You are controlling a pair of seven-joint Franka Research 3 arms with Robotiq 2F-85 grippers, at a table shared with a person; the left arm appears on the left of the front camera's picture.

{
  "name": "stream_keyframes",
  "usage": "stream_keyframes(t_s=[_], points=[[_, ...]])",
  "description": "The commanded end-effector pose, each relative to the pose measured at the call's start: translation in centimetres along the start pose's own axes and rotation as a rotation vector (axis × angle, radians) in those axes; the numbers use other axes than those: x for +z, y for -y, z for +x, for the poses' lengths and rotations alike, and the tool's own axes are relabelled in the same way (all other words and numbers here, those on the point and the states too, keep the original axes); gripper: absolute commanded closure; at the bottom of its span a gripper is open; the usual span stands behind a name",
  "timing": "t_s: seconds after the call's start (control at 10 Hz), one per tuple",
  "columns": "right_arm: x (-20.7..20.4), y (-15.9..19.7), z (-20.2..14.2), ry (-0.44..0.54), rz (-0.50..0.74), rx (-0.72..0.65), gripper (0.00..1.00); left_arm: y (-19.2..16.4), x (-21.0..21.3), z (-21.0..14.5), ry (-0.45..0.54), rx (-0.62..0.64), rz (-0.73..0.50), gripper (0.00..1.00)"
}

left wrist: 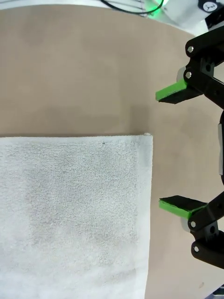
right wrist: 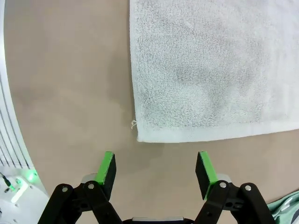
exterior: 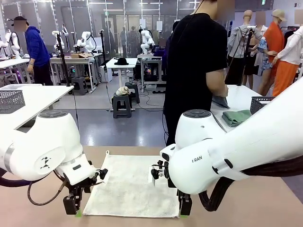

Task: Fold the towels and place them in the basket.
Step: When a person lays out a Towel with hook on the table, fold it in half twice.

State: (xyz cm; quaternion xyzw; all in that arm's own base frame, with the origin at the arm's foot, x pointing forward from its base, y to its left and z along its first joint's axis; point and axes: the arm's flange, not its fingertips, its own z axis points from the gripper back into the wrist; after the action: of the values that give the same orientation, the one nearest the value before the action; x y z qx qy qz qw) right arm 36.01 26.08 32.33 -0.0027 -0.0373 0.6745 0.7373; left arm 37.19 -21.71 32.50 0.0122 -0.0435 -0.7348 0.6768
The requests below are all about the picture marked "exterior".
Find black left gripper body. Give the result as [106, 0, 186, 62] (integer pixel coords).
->
[65, 177, 98, 197]

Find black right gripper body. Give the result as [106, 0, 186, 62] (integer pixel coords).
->
[176, 188, 191, 199]

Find white terry towel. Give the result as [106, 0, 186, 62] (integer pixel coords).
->
[82, 150, 180, 218]

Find green terry towel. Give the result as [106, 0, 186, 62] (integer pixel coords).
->
[222, 109, 253, 128]

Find grey-blue towel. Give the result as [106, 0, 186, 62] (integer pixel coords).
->
[212, 94, 231, 109]

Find person's right forearm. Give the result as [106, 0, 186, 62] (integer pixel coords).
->
[209, 82, 225, 98]

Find grey plastic woven basket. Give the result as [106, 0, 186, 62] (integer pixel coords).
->
[0, 89, 26, 114]
[250, 96, 276, 115]

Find grey plastic stool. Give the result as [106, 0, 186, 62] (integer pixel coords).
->
[125, 82, 140, 104]
[71, 76, 89, 96]
[112, 92, 133, 119]

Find beige rolled cloth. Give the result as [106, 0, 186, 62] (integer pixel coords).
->
[115, 86, 131, 96]

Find clear plastic container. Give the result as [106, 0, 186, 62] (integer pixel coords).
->
[0, 84, 23, 91]

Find grey workbench desk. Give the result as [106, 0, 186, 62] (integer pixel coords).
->
[137, 53, 166, 93]
[49, 55, 98, 92]

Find black tripod stand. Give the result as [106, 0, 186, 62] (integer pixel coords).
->
[236, 25, 258, 86]
[52, 30, 74, 87]

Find person in black clothes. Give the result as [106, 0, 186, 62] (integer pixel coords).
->
[163, 0, 235, 147]

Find white standing desk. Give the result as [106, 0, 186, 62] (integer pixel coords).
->
[105, 57, 138, 88]

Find white background desk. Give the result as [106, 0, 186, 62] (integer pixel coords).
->
[0, 58, 33, 85]

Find person in dark purple jacket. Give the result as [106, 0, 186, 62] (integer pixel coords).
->
[153, 37, 169, 58]

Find person in blue hoodie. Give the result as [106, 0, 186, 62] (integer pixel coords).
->
[13, 16, 54, 86]

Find mannequin in orange trousers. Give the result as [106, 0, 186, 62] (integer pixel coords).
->
[272, 9, 303, 97]

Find mannequin in grey shirt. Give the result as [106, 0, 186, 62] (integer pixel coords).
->
[227, 9, 255, 86]

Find mannequin in orange top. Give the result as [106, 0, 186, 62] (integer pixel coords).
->
[257, 9, 288, 96]

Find mannequin in white open shirt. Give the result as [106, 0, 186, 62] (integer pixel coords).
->
[243, 10, 269, 89]

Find right arm black hose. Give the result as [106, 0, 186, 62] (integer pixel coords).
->
[198, 160, 303, 212]

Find arm black hose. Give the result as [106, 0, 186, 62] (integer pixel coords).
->
[198, 160, 303, 212]
[0, 168, 33, 188]

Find thin grey gripper cable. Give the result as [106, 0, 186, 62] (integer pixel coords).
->
[27, 175, 70, 206]

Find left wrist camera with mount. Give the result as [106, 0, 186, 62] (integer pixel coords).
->
[93, 167, 109, 185]

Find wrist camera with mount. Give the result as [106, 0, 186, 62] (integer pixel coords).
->
[93, 167, 109, 185]
[148, 160, 170, 187]

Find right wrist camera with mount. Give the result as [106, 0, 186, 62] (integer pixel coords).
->
[148, 160, 170, 187]

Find left arm black hose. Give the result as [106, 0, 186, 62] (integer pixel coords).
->
[0, 168, 33, 188]

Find thin black floor cable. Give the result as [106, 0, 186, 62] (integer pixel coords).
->
[162, 111, 169, 143]
[71, 91, 80, 130]

